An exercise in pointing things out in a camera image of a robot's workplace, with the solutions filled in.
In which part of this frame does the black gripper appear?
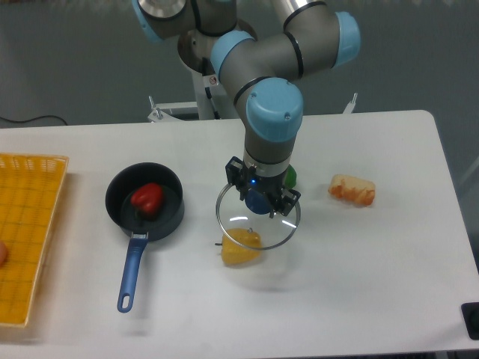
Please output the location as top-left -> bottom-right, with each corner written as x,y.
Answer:
225,156 -> 301,218

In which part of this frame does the glass pot lid blue knob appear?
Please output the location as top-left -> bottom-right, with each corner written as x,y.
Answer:
216,184 -> 301,251

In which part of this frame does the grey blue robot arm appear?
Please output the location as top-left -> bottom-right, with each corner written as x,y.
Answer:
132,1 -> 361,215

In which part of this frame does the green bell pepper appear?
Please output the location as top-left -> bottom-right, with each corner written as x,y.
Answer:
284,165 -> 297,189

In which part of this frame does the yellow bell pepper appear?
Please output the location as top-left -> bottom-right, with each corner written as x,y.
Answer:
216,228 -> 262,266

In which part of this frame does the orange white bread piece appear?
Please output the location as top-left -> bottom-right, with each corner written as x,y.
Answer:
328,174 -> 376,206

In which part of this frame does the red bell pepper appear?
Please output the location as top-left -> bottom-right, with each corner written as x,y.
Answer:
130,182 -> 165,221

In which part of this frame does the yellow woven basket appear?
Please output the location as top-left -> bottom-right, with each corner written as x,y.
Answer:
1,153 -> 69,328

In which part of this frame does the black table corner device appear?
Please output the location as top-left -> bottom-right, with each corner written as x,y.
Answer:
461,302 -> 479,340

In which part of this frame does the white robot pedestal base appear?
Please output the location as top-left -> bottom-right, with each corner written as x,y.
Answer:
147,28 -> 244,123

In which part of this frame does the white table bracket right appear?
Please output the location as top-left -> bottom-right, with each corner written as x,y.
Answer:
343,92 -> 358,114

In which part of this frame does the dark pot blue handle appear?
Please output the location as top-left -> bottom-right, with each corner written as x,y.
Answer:
106,162 -> 185,313

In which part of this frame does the black cable on floor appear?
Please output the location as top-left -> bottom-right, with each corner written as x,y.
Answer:
0,114 -> 69,126

